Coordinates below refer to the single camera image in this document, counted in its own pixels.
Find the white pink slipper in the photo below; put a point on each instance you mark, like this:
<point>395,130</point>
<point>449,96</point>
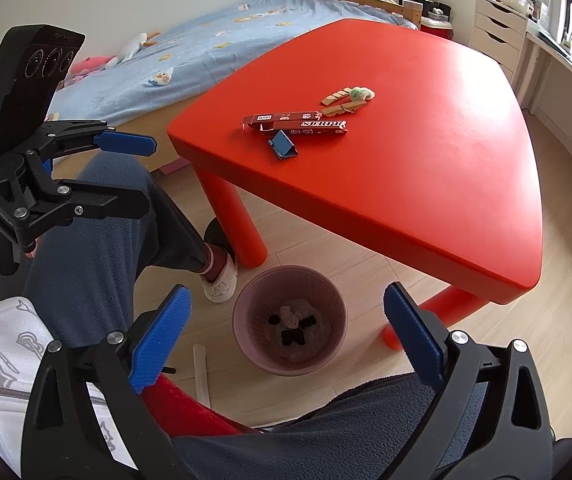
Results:
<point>221,280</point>

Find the red white cooler box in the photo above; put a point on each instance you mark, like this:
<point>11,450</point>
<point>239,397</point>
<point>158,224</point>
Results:
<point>436,27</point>

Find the white plush toy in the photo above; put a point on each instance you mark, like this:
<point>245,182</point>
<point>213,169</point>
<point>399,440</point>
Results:
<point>128,49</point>

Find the white desk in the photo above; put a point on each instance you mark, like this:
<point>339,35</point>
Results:
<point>561,85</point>

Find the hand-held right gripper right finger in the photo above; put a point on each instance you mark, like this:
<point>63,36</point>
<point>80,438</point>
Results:
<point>416,337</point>

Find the broken wooden clothespin pieces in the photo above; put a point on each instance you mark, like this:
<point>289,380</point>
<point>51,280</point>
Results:
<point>335,96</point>

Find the pink waste bin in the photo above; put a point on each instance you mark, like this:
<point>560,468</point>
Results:
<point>255,305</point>

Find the white drawer unit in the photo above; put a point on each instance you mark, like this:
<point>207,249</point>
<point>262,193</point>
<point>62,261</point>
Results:
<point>496,35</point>

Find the red chair seat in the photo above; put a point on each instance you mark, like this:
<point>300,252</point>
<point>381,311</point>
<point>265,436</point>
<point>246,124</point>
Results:
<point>185,410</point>

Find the crumpled green white tissue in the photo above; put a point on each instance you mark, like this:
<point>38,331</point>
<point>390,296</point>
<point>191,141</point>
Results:
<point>361,93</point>

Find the white printed hoodie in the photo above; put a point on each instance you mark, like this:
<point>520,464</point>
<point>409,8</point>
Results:
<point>0,370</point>

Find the crumpled grey tissue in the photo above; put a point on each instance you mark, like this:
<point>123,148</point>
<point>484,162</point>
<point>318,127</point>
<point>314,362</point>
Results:
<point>297,309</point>

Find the white basket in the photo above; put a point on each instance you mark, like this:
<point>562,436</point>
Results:
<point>514,1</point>

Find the long red cardboard packet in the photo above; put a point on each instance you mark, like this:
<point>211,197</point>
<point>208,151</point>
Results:
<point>316,125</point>

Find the blue binder clip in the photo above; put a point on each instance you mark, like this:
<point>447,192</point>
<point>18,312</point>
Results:
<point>281,143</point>

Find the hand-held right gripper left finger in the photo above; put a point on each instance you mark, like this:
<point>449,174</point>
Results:
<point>160,342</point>

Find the pink plush toy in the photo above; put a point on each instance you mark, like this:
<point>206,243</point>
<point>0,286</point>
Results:
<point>88,67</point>

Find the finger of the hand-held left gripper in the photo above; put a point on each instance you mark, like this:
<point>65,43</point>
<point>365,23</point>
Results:
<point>110,202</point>
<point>128,143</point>

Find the person's left leg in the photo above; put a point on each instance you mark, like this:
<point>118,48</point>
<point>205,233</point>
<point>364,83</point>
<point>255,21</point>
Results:
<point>110,270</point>

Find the red plastic table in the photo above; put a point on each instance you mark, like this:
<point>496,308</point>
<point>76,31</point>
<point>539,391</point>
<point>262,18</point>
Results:
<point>391,160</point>

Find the blue printed blanket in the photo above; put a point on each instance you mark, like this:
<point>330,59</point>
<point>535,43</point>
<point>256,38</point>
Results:
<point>215,45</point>

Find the wooden bed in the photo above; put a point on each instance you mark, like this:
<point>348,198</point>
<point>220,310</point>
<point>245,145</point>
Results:
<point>135,125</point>

